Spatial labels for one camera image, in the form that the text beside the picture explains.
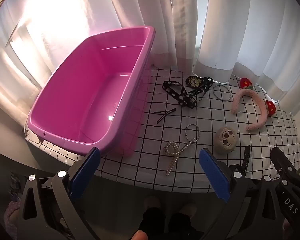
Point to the pink plastic tub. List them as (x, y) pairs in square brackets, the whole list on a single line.
[(90, 92)]

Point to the silver bangles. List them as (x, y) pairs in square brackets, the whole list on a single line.
[(213, 92)]

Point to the pink strawberry plush headband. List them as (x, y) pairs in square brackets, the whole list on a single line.
[(237, 102)]

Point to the white sheer curtain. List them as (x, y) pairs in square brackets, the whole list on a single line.
[(52, 17), (252, 30)]

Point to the pearl hair clip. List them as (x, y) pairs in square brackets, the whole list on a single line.
[(173, 152)]

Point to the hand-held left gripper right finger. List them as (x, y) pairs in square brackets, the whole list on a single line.
[(213, 175)]

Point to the person's left hand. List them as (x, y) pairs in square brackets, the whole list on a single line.
[(140, 236)]

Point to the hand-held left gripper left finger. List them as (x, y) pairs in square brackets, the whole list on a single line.
[(86, 172)]

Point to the person's left foot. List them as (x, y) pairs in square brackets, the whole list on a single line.
[(152, 215)]

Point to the person's right foot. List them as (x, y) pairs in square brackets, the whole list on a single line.
[(182, 220)]

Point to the person's foot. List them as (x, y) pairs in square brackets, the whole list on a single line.
[(182, 220), (152, 215)]

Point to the black bobby pin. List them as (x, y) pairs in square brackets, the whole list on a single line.
[(165, 111), (162, 118)]

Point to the purple fuzzy cloth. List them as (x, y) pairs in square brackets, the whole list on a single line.
[(11, 212)]

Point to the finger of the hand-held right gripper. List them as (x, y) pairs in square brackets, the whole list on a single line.
[(281, 162)]

